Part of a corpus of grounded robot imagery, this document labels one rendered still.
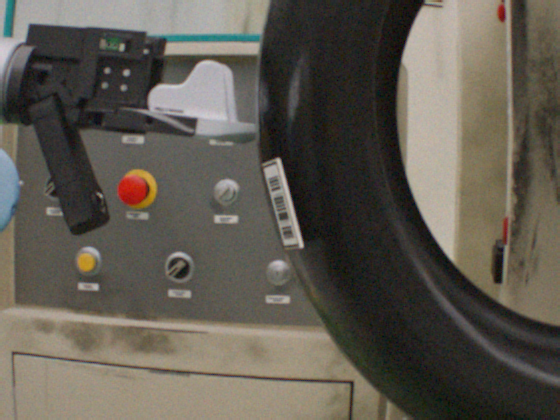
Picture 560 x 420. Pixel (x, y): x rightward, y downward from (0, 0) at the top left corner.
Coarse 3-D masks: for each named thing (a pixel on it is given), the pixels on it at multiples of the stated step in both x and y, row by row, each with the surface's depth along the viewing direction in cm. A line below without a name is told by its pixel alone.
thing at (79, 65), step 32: (32, 32) 96; (64, 32) 96; (96, 32) 94; (128, 32) 93; (32, 64) 97; (64, 64) 97; (96, 64) 94; (128, 64) 95; (160, 64) 99; (32, 96) 97; (64, 96) 96; (96, 96) 95; (128, 96) 95; (96, 128) 94
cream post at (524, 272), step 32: (512, 0) 119; (544, 0) 118; (512, 32) 120; (544, 32) 119; (512, 64) 120; (544, 64) 119; (512, 96) 120; (544, 96) 119; (512, 128) 121; (544, 128) 119; (512, 160) 121; (544, 160) 119; (512, 192) 121; (544, 192) 120; (512, 224) 120; (544, 224) 120; (512, 256) 120; (544, 256) 120; (512, 288) 120; (544, 288) 120; (544, 320) 120
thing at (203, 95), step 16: (208, 64) 94; (192, 80) 94; (208, 80) 94; (224, 80) 94; (160, 96) 94; (176, 96) 94; (192, 96) 94; (208, 96) 94; (224, 96) 94; (160, 112) 94; (192, 112) 94; (208, 112) 94; (224, 112) 94; (208, 128) 93; (224, 128) 94; (240, 128) 94
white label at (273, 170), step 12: (264, 168) 87; (276, 168) 84; (276, 180) 85; (276, 192) 85; (288, 192) 84; (276, 204) 86; (288, 204) 83; (276, 216) 87; (288, 216) 84; (288, 228) 85; (288, 240) 86; (300, 240) 84
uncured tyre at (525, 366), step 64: (320, 0) 83; (384, 0) 81; (320, 64) 83; (384, 64) 110; (256, 128) 90; (320, 128) 83; (384, 128) 110; (320, 192) 83; (384, 192) 82; (320, 256) 85; (384, 256) 83; (320, 320) 89; (384, 320) 83; (448, 320) 82; (512, 320) 109; (384, 384) 87; (448, 384) 83; (512, 384) 82
